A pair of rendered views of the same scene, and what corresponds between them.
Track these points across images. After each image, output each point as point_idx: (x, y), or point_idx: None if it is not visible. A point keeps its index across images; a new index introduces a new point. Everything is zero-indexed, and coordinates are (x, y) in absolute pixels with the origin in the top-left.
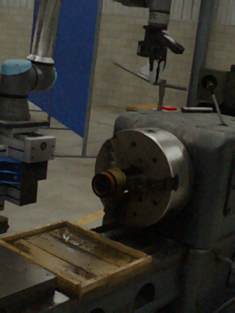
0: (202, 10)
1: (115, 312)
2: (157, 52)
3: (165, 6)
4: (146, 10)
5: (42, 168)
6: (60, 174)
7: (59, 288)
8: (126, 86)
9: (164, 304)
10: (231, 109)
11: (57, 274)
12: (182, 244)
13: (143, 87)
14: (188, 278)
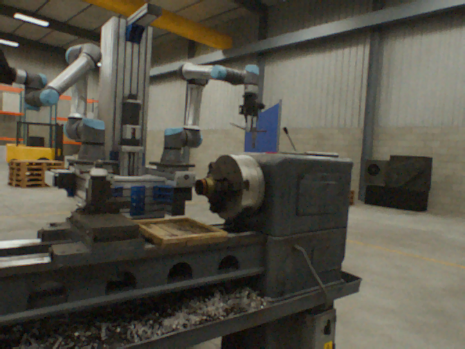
0: (366, 118)
1: (201, 269)
2: (249, 110)
3: (252, 80)
4: (326, 122)
5: (188, 192)
6: None
7: (155, 243)
8: None
9: (248, 275)
10: (393, 188)
11: (154, 234)
12: (263, 233)
13: None
14: (268, 258)
